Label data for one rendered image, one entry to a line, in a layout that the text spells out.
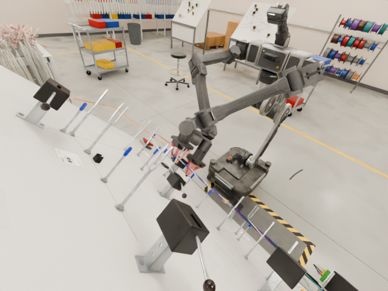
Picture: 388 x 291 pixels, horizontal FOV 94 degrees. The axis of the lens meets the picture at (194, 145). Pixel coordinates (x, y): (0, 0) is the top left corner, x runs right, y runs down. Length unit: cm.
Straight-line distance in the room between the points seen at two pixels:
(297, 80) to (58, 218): 81
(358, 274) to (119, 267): 231
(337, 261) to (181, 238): 219
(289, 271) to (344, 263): 190
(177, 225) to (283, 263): 33
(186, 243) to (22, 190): 20
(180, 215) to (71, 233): 13
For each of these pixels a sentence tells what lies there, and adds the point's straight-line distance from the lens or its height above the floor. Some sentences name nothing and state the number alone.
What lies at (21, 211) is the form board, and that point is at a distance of 27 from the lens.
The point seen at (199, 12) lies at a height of 121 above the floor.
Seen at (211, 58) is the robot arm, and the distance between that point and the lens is 124.
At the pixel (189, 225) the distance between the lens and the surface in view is 24.
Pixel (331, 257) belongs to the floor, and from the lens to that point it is 236.
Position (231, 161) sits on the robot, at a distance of 215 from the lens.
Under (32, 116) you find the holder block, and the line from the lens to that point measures 47.
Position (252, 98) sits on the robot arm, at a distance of 77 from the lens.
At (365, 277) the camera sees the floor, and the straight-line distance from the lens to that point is 248.
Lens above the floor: 176
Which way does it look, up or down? 41 degrees down
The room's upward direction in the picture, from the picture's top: 7 degrees clockwise
